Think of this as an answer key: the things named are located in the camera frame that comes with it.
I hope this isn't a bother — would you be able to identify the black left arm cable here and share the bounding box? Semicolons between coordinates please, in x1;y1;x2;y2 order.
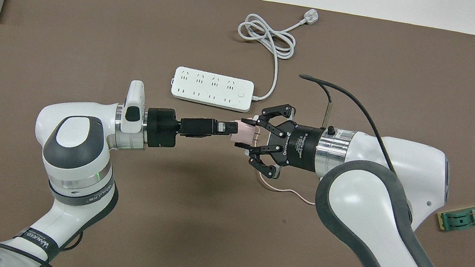
0;220;84;267

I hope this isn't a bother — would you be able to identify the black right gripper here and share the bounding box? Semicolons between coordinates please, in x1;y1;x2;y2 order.
232;98;325;185

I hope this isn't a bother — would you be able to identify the brown table mat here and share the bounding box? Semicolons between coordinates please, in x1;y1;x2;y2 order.
0;0;475;267

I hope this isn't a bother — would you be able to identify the pink charger adapter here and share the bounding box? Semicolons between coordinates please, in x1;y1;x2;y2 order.
229;120;263;147

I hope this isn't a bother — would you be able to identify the green knife switch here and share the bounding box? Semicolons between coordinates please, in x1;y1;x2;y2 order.
435;198;475;236

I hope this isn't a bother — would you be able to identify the white three-pin plug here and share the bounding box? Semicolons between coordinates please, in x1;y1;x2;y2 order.
300;8;321;27

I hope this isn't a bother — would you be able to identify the white power strip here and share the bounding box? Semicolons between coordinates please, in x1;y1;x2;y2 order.
169;65;257;114

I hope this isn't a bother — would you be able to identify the white power strip cord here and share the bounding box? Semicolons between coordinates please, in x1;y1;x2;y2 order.
228;12;304;107

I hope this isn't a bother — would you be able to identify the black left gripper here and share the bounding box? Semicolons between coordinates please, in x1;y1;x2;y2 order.
142;105;241;160

